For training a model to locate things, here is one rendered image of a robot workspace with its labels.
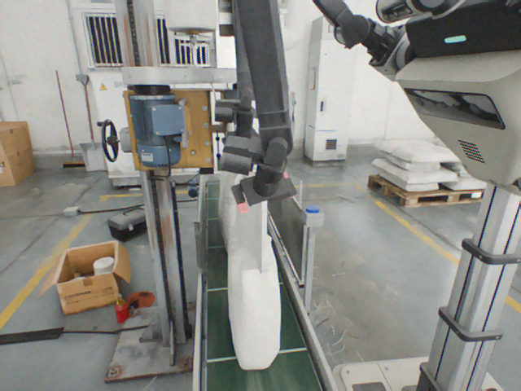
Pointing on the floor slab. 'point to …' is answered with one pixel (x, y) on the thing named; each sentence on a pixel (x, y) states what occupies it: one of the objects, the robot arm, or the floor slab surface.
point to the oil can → (121, 309)
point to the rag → (143, 299)
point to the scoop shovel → (94, 160)
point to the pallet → (409, 199)
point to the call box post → (308, 268)
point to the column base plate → (150, 348)
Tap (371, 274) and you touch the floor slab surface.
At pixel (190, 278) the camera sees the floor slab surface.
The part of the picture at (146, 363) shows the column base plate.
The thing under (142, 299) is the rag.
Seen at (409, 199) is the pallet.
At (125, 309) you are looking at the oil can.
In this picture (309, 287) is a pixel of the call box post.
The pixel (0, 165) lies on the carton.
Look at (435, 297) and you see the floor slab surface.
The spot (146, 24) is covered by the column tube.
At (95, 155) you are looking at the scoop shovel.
